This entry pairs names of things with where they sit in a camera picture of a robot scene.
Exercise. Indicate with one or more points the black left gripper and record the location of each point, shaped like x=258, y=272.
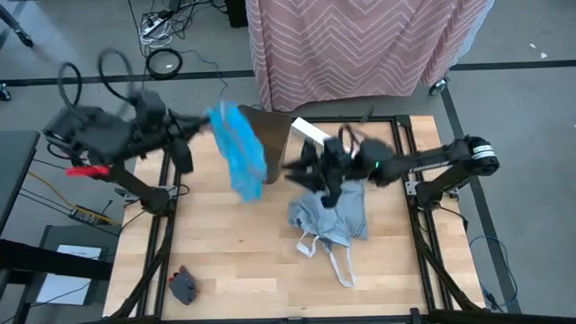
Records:
x=173, y=130

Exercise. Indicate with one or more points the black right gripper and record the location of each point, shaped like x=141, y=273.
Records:
x=346, y=162

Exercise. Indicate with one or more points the dark grey trash bin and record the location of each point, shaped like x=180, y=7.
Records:
x=274, y=135

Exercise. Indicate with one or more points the blue plastic bag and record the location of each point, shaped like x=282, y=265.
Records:
x=238, y=153

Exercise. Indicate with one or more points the grey trash bag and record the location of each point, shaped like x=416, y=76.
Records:
x=333, y=220

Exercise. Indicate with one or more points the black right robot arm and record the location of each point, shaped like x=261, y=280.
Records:
x=432, y=159

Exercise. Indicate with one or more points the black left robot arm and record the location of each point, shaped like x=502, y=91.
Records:
x=99, y=135

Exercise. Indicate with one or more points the white power strip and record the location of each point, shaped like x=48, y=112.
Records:
x=153, y=26

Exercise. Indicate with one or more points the black floor box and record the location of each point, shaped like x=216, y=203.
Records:
x=236, y=13

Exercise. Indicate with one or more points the black power supply box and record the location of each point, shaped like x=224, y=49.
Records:
x=87, y=215

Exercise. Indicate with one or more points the pink chevron blanket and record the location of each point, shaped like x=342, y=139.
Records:
x=360, y=45

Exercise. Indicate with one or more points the grey cart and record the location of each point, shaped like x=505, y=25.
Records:
x=81, y=236

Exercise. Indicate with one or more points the grey rag with red tag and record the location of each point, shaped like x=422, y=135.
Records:
x=184, y=288

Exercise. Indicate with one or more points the rack caster wheel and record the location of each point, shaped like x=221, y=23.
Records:
x=438, y=86

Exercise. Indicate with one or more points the black side table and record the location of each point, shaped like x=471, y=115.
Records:
x=15, y=171

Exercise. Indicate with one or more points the black beam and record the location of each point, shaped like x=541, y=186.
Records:
x=45, y=261

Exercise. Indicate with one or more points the black chair leg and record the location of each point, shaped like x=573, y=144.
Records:
x=15, y=29

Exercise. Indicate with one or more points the white paper sheet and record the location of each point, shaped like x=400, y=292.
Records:
x=67, y=283

